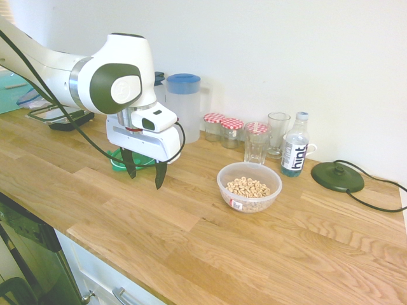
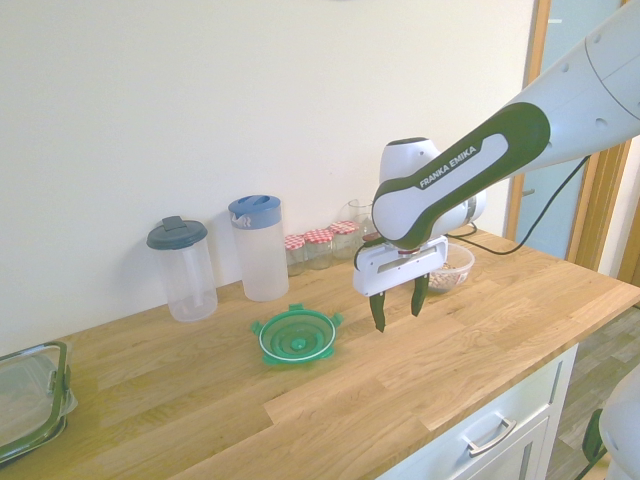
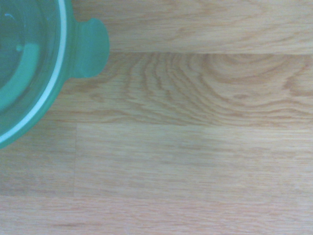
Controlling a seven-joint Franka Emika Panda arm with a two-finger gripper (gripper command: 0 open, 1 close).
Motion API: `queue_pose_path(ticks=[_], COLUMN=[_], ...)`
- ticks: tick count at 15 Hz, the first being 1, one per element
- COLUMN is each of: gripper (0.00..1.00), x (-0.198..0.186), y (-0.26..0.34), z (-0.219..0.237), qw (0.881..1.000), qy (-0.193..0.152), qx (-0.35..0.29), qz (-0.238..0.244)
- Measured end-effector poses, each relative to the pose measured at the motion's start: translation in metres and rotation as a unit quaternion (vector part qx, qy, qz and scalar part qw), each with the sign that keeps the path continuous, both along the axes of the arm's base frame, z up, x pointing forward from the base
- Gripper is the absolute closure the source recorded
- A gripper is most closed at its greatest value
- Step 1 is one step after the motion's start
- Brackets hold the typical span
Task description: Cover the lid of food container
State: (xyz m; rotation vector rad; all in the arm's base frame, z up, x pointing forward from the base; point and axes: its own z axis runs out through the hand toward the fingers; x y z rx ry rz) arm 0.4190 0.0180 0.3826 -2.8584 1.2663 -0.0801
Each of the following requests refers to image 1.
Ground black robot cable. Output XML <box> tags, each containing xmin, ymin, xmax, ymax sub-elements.
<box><xmin>0</xmin><ymin>30</ymin><xmax>186</xmax><ymax>169</ymax></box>

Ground white drawer with handle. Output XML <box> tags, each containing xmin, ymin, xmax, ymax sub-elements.
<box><xmin>55</xmin><ymin>228</ymin><xmax>167</xmax><ymax>305</ymax></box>

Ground hint water bottle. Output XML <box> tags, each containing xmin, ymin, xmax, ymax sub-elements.
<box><xmin>280</xmin><ymin>111</ymin><xmax>310</xmax><ymax>177</ymax></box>

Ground black kettle base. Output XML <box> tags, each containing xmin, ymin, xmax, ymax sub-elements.
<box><xmin>310</xmin><ymin>160</ymin><xmax>366</xmax><ymax>193</ymax></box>

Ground black curved bar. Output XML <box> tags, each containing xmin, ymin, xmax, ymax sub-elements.
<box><xmin>0</xmin><ymin>276</ymin><xmax>39</xmax><ymax>305</ymax></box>

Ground faceted glass tumbler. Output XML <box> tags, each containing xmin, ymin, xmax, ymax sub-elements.
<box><xmin>244</xmin><ymin>122</ymin><xmax>273</xmax><ymax>166</ymax></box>

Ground silver bar drawer handle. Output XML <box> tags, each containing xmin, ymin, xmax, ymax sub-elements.
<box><xmin>112</xmin><ymin>287</ymin><xmax>141</xmax><ymax>305</ymax></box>

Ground black kettle base cord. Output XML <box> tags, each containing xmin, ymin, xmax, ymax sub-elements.
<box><xmin>335</xmin><ymin>159</ymin><xmax>407</xmax><ymax>214</ymax></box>

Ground green round container lid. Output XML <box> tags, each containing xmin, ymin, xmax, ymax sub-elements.
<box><xmin>109</xmin><ymin>148</ymin><xmax>156</xmax><ymax>174</ymax></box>

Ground glass jar red checkered lid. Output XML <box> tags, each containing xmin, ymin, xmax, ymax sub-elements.
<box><xmin>220</xmin><ymin>118</ymin><xmax>245</xmax><ymax>149</ymax></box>
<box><xmin>244</xmin><ymin>121</ymin><xmax>272</xmax><ymax>150</ymax></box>
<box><xmin>203</xmin><ymin>112</ymin><xmax>225</xmax><ymax>142</ymax></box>

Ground clear plastic food container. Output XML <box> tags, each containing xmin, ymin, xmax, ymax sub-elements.
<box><xmin>216</xmin><ymin>161</ymin><xmax>283</xmax><ymax>215</ymax></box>

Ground clear zip bag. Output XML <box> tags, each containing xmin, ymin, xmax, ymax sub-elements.
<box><xmin>15</xmin><ymin>88</ymin><xmax>55</xmax><ymax>111</ymax></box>

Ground clear pitcher with blue lid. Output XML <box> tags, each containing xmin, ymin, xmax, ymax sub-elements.
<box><xmin>165</xmin><ymin>73</ymin><xmax>212</xmax><ymax>145</ymax></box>

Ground teal mat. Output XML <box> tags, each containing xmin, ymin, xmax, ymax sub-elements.
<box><xmin>0</xmin><ymin>68</ymin><xmax>39</xmax><ymax>115</ymax></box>

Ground rectangular container with clip lid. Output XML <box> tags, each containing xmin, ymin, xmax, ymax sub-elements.
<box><xmin>27</xmin><ymin>103</ymin><xmax>95</xmax><ymax>132</ymax></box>

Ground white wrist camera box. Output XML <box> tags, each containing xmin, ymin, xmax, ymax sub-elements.
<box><xmin>130</xmin><ymin>106</ymin><xmax>178</xmax><ymax>133</ymax></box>

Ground tall footed drinking glass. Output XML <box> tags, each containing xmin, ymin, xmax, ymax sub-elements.
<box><xmin>267</xmin><ymin>112</ymin><xmax>292</xmax><ymax>160</ymax></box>

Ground stainless dishwasher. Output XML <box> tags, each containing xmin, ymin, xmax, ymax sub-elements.
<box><xmin>0</xmin><ymin>192</ymin><xmax>84</xmax><ymax>305</ymax></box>

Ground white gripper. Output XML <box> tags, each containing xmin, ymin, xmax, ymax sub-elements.
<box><xmin>106</xmin><ymin>114</ymin><xmax>183</xmax><ymax>191</ymax></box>

